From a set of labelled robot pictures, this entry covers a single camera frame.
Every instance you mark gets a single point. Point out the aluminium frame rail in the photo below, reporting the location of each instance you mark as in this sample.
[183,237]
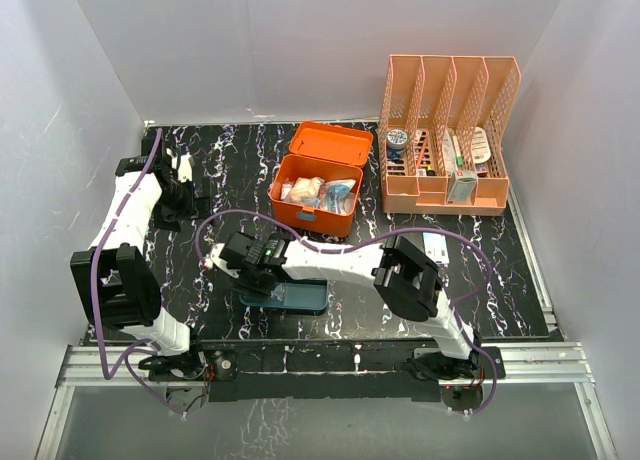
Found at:
[323,400]

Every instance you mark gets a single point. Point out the white pill blister pack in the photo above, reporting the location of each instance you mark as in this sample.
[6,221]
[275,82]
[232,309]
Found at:
[480,147]

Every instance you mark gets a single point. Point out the teal divided tray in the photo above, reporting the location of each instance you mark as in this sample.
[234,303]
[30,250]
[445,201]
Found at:
[309,297]

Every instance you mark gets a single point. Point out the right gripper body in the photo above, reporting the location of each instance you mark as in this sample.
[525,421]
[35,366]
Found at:
[248,279]

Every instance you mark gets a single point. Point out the orange medicine box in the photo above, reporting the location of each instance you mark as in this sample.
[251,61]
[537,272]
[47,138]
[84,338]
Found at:
[331,153]

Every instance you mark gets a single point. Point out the light blue long packet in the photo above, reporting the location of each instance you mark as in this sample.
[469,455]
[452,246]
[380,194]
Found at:
[337,190]

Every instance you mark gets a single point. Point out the white blue sachet packet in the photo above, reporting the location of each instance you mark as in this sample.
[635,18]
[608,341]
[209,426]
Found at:
[435,246]

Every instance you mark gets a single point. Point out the blue round tin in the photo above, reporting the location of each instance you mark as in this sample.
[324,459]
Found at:
[397,139]

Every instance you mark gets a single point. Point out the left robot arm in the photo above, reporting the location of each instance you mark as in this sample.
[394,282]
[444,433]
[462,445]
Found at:
[117,288]

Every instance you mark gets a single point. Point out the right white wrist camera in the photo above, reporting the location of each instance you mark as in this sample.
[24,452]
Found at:
[213,261]

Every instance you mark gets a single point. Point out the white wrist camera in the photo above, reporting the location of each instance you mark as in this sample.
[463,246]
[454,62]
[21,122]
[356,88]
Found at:
[213,261]
[181,166]

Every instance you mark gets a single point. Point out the beige bandage bag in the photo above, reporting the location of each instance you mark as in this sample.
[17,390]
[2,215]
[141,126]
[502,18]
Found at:
[305,191]

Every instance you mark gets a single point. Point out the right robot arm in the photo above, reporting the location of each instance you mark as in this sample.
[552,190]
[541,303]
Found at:
[409,284]

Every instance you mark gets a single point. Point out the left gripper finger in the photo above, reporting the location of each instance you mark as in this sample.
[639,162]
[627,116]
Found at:
[202,199]
[162,223]

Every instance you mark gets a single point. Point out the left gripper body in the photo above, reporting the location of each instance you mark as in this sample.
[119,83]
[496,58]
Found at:
[178,201]

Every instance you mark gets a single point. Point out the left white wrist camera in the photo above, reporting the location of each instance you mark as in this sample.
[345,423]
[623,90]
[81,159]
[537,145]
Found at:
[181,166]

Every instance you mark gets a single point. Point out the clear bag blue items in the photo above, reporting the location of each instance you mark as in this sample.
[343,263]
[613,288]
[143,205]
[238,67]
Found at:
[337,202]

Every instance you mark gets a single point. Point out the peach desk file organizer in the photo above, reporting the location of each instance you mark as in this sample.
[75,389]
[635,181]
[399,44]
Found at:
[439,100]

